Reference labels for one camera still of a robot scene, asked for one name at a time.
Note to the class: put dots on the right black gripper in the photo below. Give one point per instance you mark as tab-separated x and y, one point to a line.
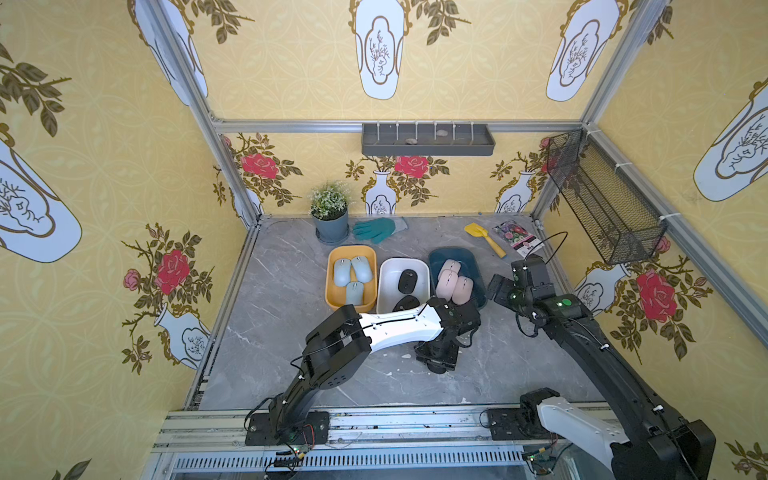
501	291

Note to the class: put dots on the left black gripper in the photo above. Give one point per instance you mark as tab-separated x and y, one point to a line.
437	354

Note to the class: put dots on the pink mouse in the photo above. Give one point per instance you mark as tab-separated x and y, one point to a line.
463	290
446	285
450	265

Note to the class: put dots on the black mouse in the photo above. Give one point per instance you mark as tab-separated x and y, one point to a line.
407	281
407	302

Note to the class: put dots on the light blue mouse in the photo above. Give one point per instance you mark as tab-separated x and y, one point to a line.
342	272
354	293
362	269

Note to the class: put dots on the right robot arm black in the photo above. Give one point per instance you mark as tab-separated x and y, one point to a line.
652	440

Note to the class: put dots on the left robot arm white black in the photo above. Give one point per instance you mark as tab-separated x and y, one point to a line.
338	347

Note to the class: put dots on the teal storage box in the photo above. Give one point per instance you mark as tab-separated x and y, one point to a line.
469	267

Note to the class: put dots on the white storage box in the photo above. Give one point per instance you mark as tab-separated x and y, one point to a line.
390	272

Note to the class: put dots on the yellow storage box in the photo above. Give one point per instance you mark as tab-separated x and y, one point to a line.
335	296

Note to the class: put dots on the flower seed packet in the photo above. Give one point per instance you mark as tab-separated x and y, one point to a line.
516	236

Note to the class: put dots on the green rubber glove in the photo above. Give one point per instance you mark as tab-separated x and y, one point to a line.
378	229

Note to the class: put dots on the potted green plant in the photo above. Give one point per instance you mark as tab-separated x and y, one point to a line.
329	208

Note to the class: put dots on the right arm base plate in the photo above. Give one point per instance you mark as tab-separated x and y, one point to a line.
516	424

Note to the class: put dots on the black wire mesh basket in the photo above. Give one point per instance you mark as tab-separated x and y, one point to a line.
619	219

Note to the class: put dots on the grey wall shelf tray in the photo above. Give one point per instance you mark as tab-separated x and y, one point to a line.
435	139

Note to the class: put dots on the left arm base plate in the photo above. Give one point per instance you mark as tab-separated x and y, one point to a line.
312	431

